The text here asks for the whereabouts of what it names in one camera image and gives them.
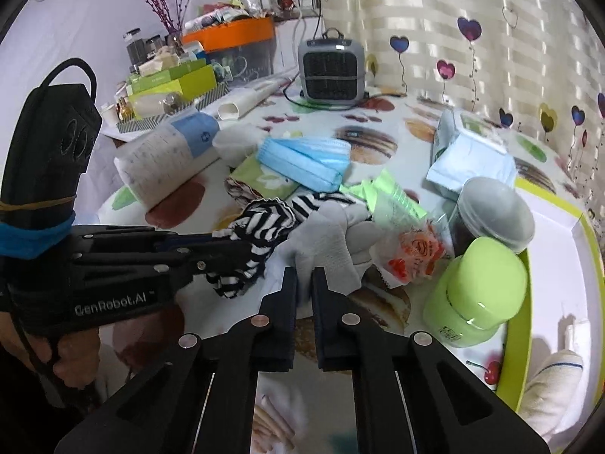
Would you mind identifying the rolled white paper tube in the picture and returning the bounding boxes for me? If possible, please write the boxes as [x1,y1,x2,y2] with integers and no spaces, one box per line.
[216,72,299,120]

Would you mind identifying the orange round box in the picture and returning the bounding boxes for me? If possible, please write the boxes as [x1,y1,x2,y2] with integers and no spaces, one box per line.
[181,16,278,54]

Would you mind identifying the white blue wet wipes pack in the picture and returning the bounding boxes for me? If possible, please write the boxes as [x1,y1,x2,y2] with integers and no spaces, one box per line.
[424,108,519,200]

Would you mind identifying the food printed tablecloth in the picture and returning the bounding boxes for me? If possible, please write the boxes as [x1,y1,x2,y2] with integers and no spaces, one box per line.
[95,82,596,454]

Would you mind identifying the light green lidded jar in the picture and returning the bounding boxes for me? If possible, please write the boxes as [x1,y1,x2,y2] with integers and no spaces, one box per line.
[422,236,529,349]

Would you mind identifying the light green plastic packet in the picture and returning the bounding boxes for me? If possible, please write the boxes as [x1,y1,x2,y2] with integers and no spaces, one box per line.
[339,170,427,229]

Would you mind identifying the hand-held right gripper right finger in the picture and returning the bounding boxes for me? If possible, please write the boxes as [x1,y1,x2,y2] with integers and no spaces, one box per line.
[312,267,551,454]

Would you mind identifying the grey lidded dark jar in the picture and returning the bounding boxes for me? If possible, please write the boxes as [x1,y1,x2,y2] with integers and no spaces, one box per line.
[448,176,536,255]

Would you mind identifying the white box with green rim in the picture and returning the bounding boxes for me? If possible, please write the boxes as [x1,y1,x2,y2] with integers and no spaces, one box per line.
[492,177,605,419]

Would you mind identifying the glass spice jars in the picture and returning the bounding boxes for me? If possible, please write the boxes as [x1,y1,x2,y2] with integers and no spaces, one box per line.
[123,27,164,66]

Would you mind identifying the person's left hand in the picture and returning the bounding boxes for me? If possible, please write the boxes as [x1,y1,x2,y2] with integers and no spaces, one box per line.
[51,328,103,389]

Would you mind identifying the orange white snack packet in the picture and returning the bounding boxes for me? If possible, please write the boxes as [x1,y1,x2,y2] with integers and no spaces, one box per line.
[372,220,455,290]

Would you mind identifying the heart printed cream curtain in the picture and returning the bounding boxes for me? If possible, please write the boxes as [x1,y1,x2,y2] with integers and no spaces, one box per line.
[313,0,605,211]

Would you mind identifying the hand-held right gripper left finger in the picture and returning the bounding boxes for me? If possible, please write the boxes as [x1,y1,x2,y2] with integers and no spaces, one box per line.
[54,267,298,454]

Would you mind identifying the paper roll with blue label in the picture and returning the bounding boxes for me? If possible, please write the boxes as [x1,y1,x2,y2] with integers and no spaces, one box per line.
[113,112,221,210]

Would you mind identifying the black heater cable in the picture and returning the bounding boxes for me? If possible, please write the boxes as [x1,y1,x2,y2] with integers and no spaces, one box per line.
[282,78,374,113]

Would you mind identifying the white cloth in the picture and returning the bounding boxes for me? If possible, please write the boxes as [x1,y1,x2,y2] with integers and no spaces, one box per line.
[517,349,588,442]

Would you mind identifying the black white striped sock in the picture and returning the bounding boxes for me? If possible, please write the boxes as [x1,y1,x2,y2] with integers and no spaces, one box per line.
[212,194,366,300]

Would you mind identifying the green tissue packet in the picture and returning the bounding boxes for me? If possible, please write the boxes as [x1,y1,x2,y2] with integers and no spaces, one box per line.
[226,155,306,205]

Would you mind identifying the stack of blue face masks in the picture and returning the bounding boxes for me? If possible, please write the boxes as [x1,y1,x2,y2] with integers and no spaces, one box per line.
[256,135,353,196]

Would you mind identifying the grey knit glove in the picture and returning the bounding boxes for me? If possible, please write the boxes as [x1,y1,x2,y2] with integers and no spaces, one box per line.
[282,203,381,290]

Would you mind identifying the green cardboard box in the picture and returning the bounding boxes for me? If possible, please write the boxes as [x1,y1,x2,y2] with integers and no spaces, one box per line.
[127,59,219,107]

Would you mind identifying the black white zigzag tray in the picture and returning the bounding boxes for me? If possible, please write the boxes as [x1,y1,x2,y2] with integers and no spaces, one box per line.
[115,81,230,134]

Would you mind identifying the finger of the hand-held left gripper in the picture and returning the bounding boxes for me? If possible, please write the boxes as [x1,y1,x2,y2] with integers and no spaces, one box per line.
[74,245,268,281]
[71,227,250,259]

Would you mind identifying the grey space heater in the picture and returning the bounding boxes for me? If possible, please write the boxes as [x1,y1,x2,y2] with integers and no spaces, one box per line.
[297,28,368,108]

